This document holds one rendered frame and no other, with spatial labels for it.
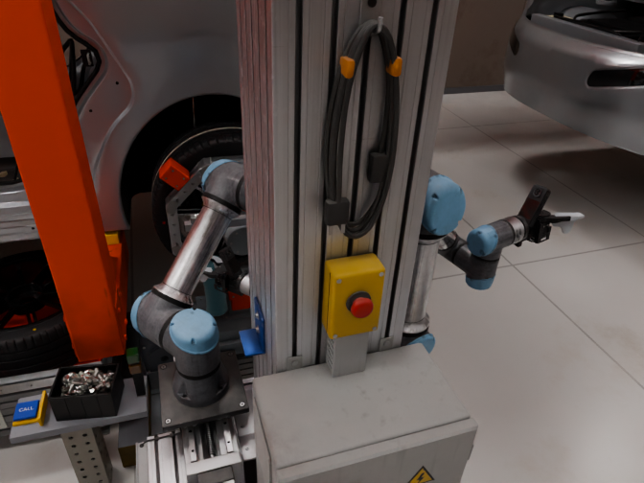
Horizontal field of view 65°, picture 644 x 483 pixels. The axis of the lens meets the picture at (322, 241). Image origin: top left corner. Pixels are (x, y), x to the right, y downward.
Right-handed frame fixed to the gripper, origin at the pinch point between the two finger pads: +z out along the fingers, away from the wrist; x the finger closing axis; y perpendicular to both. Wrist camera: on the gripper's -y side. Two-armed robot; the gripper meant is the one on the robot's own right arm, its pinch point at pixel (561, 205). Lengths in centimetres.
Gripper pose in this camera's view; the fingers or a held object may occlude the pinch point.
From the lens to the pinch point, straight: 164.4
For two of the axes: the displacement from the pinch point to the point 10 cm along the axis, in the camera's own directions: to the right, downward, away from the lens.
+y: 0.3, 9.0, 4.4
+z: 8.4, -2.6, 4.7
